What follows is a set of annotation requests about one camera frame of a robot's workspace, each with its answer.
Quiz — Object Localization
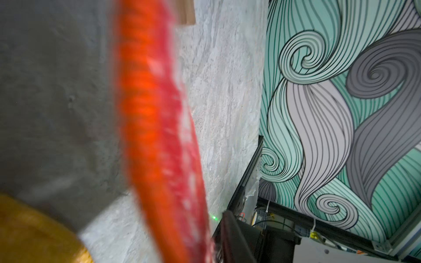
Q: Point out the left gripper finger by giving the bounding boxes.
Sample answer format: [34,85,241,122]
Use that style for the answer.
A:
[221,210,256,263]

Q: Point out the wooden clothes rack frame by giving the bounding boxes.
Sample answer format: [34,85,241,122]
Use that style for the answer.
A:
[174,0,196,26]

